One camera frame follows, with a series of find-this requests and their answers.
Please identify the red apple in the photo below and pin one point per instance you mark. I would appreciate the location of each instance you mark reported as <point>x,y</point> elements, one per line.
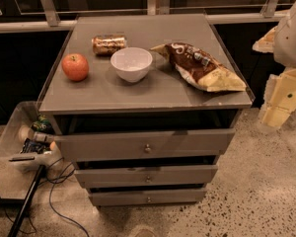
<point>75,66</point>

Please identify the grey drawer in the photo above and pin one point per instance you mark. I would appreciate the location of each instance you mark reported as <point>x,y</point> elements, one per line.
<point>147,197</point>
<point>144,145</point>
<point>146,176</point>

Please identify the grey drawer cabinet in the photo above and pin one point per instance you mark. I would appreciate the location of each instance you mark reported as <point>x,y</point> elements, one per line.
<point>162,101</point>

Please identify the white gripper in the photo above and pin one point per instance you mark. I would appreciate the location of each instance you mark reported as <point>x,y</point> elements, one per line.
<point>291,41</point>

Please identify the grey bottom drawer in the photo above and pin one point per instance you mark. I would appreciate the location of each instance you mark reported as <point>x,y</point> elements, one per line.
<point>147,197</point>

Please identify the grey top drawer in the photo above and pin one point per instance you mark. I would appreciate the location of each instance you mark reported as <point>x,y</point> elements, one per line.
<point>144,145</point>

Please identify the white bowl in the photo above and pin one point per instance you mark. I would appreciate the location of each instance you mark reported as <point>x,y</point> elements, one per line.
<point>132,63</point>

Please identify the black pole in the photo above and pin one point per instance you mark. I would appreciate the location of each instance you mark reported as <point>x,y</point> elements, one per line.
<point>26,202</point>

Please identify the metal railing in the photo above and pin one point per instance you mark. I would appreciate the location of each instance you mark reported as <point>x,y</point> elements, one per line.
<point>18,16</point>

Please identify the blue snack packet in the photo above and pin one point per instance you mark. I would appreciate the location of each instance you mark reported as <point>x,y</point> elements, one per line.
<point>31,146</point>

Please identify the white plastic bottle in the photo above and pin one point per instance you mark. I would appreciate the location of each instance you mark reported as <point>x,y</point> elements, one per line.
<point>26,132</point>

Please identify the clear plastic bin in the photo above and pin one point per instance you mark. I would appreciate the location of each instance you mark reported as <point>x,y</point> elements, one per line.
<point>10,146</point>

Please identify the gold soda can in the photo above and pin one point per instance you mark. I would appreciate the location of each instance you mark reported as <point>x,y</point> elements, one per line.
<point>108,44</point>

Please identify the green snack packet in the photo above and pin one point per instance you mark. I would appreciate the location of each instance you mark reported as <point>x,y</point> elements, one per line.
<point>42,124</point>

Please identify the brown yellow chip bag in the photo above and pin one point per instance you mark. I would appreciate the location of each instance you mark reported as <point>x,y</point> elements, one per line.
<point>199,68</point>

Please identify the grey middle drawer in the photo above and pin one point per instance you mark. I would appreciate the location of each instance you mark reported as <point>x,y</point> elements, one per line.
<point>146,176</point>

